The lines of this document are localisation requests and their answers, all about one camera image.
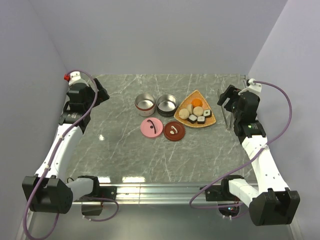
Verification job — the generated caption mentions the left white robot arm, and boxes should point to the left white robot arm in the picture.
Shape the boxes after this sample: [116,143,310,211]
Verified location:
[22,77,110,214]

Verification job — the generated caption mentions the metal tongs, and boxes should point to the metal tongs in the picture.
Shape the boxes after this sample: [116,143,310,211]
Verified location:
[217,89,230,131]

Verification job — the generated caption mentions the orange round bun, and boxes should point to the orange round bun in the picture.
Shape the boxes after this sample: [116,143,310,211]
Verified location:
[191,98,203,108]

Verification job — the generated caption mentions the black steel lunch container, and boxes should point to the black steel lunch container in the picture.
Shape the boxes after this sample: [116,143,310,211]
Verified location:
[156,94,178,117]

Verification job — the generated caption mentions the pink round lid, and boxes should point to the pink round lid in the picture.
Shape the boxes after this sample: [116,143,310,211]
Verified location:
[140,117,164,139]

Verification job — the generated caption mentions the pink-white steel lunch container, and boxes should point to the pink-white steel lunch container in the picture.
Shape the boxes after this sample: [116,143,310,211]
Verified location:
[134,93,156,117]

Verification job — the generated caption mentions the brown round lid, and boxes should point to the brown round lid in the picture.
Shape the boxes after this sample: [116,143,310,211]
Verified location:
[163,121,186,142]

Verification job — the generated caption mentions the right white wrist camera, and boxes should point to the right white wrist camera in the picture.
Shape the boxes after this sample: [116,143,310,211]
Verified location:
[238,78,262,96]

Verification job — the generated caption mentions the aluminium mounting rail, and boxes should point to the aluminium mounting rail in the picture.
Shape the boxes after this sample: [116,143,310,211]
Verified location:
[72,182,260,206]

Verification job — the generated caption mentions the beige bun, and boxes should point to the beige bun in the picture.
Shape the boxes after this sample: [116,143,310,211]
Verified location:
[193,106,204,117]
[178,108,190,120]
[186,104,194,114]

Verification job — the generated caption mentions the white sushi roll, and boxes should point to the white sushi roll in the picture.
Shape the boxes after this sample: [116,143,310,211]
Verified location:
[197,115,206,125]
[187,114,198,124]

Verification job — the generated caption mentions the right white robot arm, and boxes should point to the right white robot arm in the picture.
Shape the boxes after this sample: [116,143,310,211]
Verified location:
[217,84,300,226]

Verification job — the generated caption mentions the woven bamboo triangular tray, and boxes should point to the woven bamboo triangular tray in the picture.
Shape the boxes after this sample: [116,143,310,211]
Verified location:
[174,89,217,128]

